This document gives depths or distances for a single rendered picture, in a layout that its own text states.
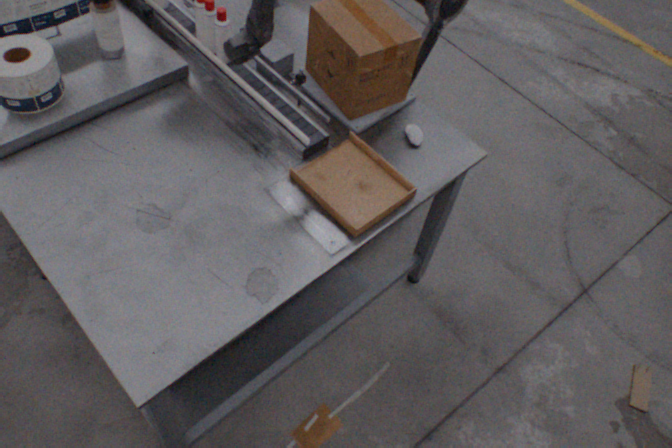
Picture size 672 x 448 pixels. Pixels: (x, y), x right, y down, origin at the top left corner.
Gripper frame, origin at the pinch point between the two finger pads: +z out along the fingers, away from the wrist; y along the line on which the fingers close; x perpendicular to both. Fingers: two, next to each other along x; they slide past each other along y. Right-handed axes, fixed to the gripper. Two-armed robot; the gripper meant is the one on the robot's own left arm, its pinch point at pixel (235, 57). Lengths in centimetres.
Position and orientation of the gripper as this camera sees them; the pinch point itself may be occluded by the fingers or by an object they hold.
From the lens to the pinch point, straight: 207.3
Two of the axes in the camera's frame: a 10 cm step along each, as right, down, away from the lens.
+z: -5.0, 1.0, 8.6
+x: 4.5, 8.8, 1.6
